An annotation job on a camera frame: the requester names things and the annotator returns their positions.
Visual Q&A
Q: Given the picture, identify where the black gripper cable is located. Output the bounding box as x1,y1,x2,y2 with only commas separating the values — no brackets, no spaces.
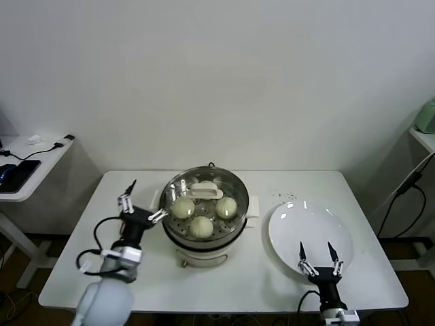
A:
75,217,125,276
297,289,322,315

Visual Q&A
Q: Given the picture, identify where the glass pot lid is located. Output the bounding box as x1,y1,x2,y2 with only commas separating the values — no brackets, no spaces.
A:
159,166,251,235

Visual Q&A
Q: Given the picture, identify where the white round plate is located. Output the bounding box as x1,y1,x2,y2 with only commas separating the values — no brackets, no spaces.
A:
268,200,355,280

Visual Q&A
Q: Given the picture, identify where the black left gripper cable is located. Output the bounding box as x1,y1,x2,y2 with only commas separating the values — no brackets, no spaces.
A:
75,217,125,276

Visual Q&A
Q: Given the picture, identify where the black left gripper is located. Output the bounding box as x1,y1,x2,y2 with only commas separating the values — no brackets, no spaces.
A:
118,179,169,251

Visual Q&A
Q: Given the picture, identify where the white side desk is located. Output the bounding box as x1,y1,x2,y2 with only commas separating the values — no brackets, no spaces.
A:
0,134,76,289

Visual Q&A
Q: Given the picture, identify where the green appliance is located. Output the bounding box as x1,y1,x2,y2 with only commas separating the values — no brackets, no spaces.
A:
413,97,435,134

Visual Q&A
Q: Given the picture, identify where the black smartphone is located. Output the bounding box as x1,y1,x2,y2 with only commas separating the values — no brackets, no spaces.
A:
0,158,41,193

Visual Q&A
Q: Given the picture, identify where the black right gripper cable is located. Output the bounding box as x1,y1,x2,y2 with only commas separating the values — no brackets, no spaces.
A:
297,289,322,315

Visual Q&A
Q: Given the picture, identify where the steel steamer basket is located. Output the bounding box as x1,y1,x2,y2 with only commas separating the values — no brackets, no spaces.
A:
158,165,251,242

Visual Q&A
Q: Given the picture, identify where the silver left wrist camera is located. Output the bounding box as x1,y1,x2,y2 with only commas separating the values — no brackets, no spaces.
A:
100,247,143,271

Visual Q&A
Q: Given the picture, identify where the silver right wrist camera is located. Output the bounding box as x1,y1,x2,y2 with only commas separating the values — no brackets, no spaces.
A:
325,308,360,326

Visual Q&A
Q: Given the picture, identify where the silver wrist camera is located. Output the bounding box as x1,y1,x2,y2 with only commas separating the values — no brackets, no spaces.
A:
325,308,360,326
100,247,143,271

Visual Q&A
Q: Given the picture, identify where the black usb cable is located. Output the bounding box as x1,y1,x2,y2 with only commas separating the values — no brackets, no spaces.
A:
0,134,76,160

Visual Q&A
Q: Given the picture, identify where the black power adapter cable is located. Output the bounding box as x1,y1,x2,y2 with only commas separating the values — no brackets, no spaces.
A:
372,154,435,238

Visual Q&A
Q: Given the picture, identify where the white electric cooker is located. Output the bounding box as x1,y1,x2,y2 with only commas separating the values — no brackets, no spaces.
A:
149,189,262,269

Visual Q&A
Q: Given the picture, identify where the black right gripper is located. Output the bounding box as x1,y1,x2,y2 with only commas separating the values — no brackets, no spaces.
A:
297,240,344,305

